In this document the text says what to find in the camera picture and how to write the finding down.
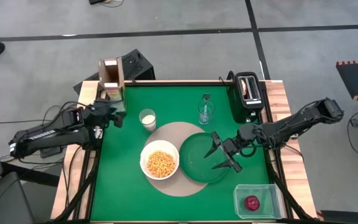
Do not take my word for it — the red apple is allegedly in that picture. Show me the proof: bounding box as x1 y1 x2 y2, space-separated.
244 195 260 212

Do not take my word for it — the round tan woven placemat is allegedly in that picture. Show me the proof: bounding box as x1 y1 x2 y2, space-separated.
144 121 211 197

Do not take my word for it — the brown cardboard cereal box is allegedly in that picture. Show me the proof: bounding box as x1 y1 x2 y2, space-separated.
98 57 127 114

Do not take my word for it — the clear drinking glass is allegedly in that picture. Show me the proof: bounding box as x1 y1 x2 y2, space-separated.
198 99 216 126

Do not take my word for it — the green table cover mat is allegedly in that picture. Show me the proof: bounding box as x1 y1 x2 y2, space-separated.
90 85 272 222

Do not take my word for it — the black device with cable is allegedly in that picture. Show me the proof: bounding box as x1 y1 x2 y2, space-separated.
88 0 124 7

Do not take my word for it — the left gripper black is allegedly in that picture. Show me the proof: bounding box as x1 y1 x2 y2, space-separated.
84 98 126 129

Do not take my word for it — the white ceramic bowl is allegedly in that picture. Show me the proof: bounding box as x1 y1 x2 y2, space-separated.
139 139 180 181

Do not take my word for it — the glass of milk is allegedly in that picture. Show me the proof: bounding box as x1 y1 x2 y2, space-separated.
139 108 157 133

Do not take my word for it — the wooden table with black frame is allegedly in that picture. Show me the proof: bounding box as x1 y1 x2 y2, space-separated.
50 80 318 222

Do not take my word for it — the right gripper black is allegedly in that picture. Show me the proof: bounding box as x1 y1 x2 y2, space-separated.
204 131 245 174

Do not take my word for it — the black two-slot toaster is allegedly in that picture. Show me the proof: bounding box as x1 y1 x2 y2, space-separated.
227 72 265 124

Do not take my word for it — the black toaster cable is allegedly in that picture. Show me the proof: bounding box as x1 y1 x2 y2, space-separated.
218 70 236 86

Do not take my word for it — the black table strut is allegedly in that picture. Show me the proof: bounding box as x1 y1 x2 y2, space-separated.
54 149 102 222
267 167 310 221

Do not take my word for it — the black perforated box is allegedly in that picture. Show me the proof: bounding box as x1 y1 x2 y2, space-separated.
73 49 156 96

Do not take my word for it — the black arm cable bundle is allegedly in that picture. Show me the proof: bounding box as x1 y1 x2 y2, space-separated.
42 101 88 125

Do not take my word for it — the dark gray chair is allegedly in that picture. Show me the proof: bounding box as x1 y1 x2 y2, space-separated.
0 105 35 224

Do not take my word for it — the clear plastic container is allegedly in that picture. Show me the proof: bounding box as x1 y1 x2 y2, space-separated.
233 184 284 220

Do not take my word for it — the green plate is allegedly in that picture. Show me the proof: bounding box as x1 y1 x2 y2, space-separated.
179 132 231 184

